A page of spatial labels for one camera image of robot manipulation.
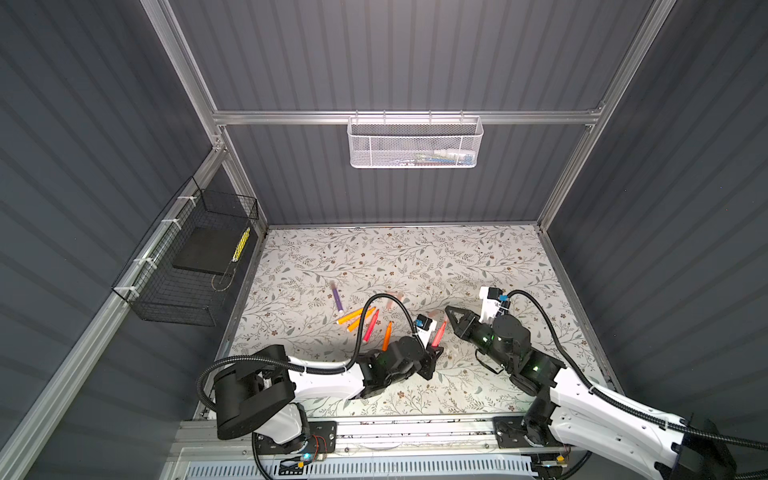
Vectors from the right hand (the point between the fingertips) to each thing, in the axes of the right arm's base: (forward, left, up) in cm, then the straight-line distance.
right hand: (449, 312), depth 75 cm
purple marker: (+15, +34, -17) cm, 40 cm away
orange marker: (+9, +28, -18) cm, 35 cm away
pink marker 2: (-6, +4, -5) cm, 8 cm away
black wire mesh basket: (+4, +65, +12) cm, 67 cm away
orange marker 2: (+7, +26, -18) cm, 32 cm away
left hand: (-7, +1, -9) cm, 11 cm away
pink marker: (+5, +22, -18) cm, 28 cm away
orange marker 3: (+2, +17, -18) cm, 25 cm away
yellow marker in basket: (+15, +55, +11) cm, 57 cm away
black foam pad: (+12, +60, +13) cm, 63 cm away
